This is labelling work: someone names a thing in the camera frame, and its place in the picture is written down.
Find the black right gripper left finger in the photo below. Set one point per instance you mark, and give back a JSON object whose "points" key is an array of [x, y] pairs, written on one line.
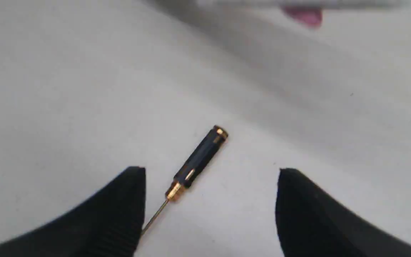
{"points": [[108, 224]]}

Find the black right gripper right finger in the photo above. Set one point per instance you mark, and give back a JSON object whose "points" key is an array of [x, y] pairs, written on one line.
{"points": [[311, 223]]}

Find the black and gold screwdriver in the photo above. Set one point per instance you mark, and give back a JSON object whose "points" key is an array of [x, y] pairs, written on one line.
{"points": [[192, 168]]}

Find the pink blurred object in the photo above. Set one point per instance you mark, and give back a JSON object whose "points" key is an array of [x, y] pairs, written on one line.
{"points": [[310, 17]]}

